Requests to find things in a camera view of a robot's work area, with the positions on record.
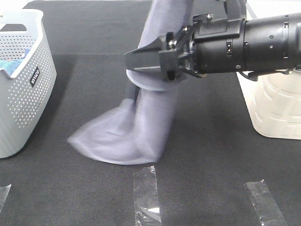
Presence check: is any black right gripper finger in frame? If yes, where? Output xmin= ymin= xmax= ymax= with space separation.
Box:
xmin=124 ymin=37 xmax=179 ymax=71

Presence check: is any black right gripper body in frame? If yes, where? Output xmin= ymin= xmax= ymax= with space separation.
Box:
xmin=158 ymin=15 xmax=245 ymax=80

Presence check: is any grey microfibre towel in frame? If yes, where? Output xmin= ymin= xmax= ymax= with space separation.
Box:
xmin=67 ymin=0 xmax=194 ymax=165

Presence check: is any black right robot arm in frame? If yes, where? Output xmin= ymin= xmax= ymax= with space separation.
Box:
xmin=125 ymin=13 xmax=301 ymax=81

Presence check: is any cream white storage bin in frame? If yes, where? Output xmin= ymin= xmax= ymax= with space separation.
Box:
xmin=237 ymin=0 xmax=301 ymax=139

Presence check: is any black table cloth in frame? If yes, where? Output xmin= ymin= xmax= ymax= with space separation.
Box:
xmin=0 ymin=1 xmax=301 ymax=226

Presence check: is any grey perforated laundry basket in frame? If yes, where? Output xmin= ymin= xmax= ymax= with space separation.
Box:
xmin=0 ymin=9 xmax=57 ymax=158

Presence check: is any blue cloth in basket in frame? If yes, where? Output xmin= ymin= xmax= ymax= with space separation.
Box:
xmin=0 ymin=49 xmax=30 ymax=76

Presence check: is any centre clear tape strip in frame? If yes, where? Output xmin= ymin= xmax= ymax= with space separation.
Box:
xmin=133 ymin=166 xmax=162 ymax=226

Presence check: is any clear tape strip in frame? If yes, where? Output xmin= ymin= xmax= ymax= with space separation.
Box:
xmin=133 ymin=166 xmax=162 ymax=226
xmin=244 ymin=179 xmax=287 ymax=226
xmin=0 ymin=185 xmax=11 ymax=212

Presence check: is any right clear tape strip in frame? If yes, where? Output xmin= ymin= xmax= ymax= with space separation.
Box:
xmin=244 ymin=179 xmax=287 ymax=226

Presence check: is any left clear tape strip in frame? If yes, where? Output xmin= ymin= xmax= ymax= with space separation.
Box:
xmin=0 ymin=185 xmax=11 ymax=212

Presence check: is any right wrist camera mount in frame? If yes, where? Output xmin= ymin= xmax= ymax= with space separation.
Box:
xmin=219 ymin=0 xmax=247 ymax=21

